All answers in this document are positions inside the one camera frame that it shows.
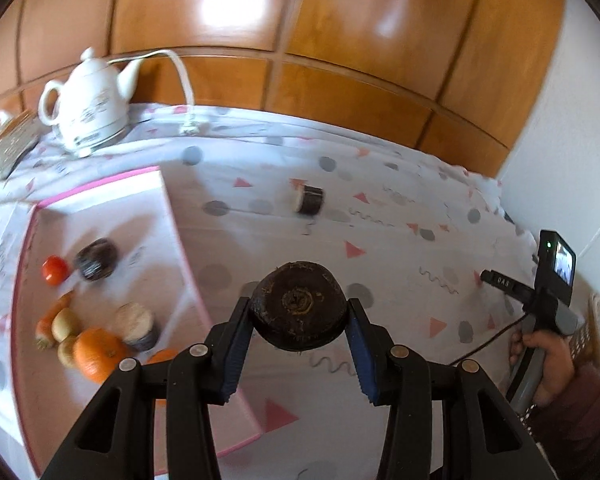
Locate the person's right hand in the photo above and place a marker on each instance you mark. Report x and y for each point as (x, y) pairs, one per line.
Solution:
(558, 368)

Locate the dark red sleeve forearm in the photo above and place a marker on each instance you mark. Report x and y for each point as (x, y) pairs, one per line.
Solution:
(569, 428)

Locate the white floral ceramic kettle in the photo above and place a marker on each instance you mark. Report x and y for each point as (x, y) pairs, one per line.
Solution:
(91, 107)

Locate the ornate tissue box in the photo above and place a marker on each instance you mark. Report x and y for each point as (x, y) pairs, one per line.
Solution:
(18, 135)

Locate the dark round fruit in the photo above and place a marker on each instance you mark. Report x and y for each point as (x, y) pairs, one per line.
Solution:
(299, 307)
(97, 260)

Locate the yellow-green small fruit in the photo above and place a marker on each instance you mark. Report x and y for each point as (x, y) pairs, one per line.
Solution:
(65, 352)
(66, 323)

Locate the small red tomato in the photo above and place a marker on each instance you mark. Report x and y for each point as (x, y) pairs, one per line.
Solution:
(55, 270)

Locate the patterned white tablecloth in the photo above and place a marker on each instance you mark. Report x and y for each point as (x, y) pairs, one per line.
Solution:
(401, 231)

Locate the small carrot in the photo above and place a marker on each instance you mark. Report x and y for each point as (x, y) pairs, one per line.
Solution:
(44, 337)

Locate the orange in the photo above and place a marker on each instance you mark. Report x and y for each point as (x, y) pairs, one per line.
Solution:
(97, 353)
(161, 359)

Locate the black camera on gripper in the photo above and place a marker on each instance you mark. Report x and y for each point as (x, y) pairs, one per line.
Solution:
(556, 267)

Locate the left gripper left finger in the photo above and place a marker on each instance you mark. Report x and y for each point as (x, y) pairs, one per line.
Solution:
(114, 436)

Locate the dark cut fruit half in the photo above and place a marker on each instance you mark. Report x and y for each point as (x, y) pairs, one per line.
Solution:
(136, 326)

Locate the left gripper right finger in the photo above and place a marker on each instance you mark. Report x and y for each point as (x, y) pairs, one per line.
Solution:
(445, 422)

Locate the dark cut cylinder fruit piece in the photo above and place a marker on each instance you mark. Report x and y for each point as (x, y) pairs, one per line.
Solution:
(309, 200)

